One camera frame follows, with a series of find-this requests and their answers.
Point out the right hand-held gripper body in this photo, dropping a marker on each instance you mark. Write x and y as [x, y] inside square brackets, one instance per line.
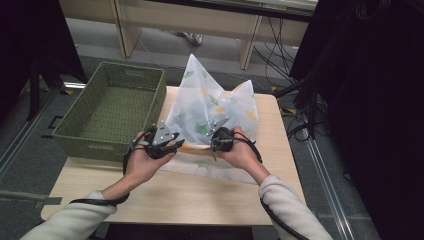
[222, 140]

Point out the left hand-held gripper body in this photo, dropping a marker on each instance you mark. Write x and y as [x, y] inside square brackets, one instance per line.
[160, 146]

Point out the white leaf print cloth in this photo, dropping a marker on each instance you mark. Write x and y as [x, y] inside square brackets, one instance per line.
[200, 96]

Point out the green woven basket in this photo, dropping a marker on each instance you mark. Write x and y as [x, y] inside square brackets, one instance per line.
[116, 113]

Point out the person's right hand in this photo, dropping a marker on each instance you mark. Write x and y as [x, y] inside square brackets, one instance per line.
[243, 155]

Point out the person's left hand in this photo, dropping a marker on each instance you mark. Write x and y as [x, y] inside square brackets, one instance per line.
[143, 166]

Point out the black metal stand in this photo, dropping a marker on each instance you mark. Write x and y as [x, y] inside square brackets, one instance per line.
[34, 90]
[311, 100]

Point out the light wooden desk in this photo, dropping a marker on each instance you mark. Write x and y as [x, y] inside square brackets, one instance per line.
[186, 18]

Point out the dark curtain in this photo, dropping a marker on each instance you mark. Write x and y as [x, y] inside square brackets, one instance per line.
[23, 40]
[376, 116]

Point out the metal floor rail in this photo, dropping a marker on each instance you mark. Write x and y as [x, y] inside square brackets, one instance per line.
[328, 186]
[20, 141]

